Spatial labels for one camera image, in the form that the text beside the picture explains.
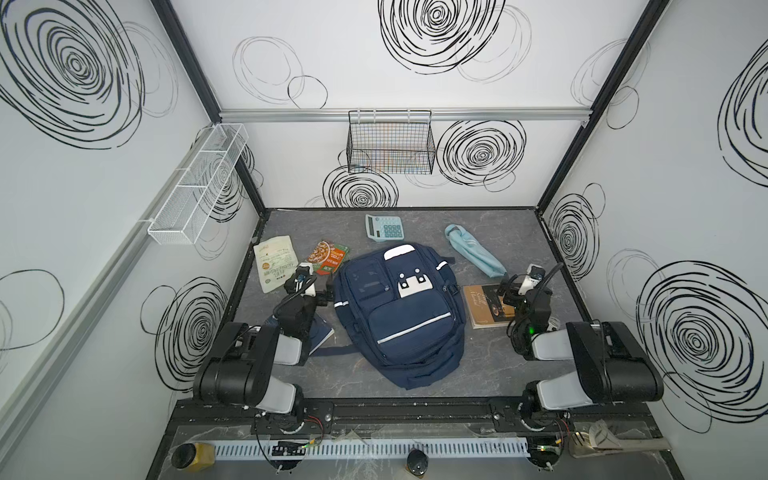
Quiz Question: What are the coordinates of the navy blue student backpack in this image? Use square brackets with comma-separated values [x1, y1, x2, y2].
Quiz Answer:
[314, 243, 467, 390]

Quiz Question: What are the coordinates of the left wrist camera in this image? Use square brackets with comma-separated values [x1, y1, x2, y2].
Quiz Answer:
[290, 262, 317, 297]

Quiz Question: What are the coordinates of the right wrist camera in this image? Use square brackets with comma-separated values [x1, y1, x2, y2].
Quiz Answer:
[518, 263, 546, 296]

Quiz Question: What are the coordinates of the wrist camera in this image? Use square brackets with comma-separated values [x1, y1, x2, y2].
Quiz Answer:
[290, 262, 317, 297]
[518, 263, 546, 296]

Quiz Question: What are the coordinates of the white wire wall shelf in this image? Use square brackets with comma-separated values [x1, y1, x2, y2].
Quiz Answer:
[147, 123, 248, 246]

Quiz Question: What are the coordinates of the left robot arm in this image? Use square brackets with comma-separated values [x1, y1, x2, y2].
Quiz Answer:
[192, 266, 334, 416]

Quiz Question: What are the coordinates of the black wire wall basket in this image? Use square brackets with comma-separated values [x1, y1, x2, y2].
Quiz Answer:
[345, 109, 437, 175]

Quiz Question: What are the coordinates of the light blue fabric pouch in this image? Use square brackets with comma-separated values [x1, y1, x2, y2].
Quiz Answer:
[444, 224, 507, 279]

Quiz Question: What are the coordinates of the white cream food pouch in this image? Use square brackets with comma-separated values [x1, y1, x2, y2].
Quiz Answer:
[253, 235, 299, 293]

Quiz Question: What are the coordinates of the brown scroll cover book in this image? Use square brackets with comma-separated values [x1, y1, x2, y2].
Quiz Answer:
[463, 285, 516, 329]

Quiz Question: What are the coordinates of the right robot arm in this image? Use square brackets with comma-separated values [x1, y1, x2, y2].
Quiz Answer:
[497, 266, 664, 419]

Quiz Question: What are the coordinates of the teal calculator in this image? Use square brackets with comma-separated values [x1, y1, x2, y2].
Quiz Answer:
[365, 214, 405, 242]

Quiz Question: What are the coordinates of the orange green snack packet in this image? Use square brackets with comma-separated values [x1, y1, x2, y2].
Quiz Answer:
[307, 240, 350, 275]

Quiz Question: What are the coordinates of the navy blue small book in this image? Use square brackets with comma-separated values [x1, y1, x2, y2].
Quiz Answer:
[275, 314, 335, 364]

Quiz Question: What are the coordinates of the black round knob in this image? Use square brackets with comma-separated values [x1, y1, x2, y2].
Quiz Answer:
[406, 449, 429, 479]

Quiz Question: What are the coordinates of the white slotted cable duct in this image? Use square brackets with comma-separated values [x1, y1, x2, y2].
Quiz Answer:
[208, 437, 530, 461]

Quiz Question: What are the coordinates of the yellow black cylinder object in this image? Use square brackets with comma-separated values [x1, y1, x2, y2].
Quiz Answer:
[171, 442, 216, 473]

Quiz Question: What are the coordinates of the clear plastic pencil case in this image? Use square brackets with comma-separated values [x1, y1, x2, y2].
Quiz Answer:
[546, 317, 562, 332]

